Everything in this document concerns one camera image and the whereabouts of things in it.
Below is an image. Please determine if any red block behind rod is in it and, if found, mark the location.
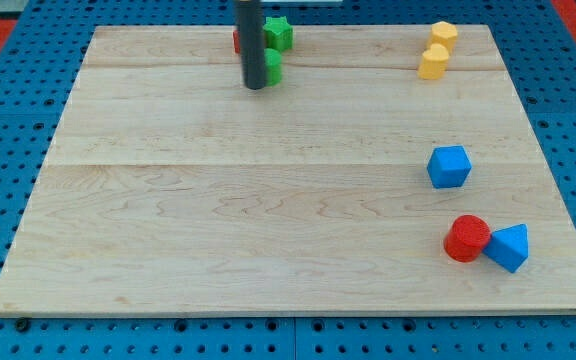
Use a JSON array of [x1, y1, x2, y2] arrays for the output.
[[232, 30, 241, 55]]

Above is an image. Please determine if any yellow heart block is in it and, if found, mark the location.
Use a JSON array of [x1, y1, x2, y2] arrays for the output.
[[417, 43, 450, 80]]

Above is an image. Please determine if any green cylinder block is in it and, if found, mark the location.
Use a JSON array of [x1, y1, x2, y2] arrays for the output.
[[264, 48, 283, 86]]

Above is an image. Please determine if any green star block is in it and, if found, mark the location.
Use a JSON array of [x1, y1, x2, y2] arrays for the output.
[[263, 16, 294, 52]]

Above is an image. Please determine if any blue triangle block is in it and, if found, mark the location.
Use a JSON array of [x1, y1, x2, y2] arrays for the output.
[[483, 224, 529, 273]]

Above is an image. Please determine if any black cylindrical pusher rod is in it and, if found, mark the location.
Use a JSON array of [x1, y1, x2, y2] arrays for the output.
[[234, 0, 266, 90]]

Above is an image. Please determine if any wooden board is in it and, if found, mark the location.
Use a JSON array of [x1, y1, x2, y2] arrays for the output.
[[0, 25, 576, 318]]

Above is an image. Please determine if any blue cube block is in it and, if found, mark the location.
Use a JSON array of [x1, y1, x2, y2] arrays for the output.
[[427, 145, 472, 189]]

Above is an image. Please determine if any red cylinder block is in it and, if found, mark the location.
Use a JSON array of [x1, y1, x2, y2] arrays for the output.
[[443, 214, 491, 263]]

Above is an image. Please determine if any yellow hexagon block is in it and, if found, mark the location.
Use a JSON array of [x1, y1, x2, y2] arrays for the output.
[[427, 21, 459, 54]]

